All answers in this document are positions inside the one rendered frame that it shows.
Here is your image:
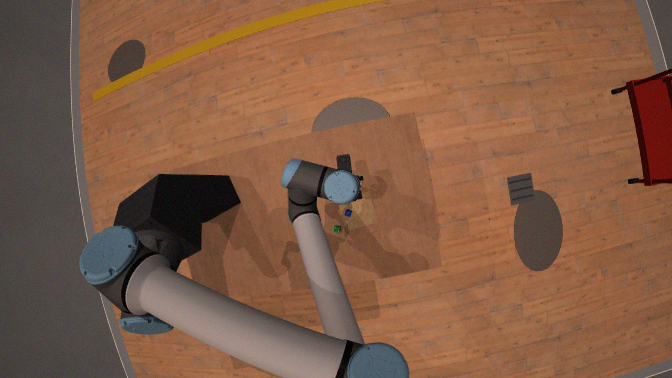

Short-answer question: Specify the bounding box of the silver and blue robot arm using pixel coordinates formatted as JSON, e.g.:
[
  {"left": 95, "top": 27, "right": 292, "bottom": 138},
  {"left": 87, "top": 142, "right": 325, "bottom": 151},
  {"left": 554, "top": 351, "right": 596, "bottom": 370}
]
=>
[{"left": 79, "top": 154, "right": 409, "bottom": 378}]

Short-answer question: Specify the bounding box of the tan mat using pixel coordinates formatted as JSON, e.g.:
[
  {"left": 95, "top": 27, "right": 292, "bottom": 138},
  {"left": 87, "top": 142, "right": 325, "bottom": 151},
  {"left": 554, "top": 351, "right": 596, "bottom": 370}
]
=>
[{"left": 338, "top": 191, "right": 378, "bottom": 231}]

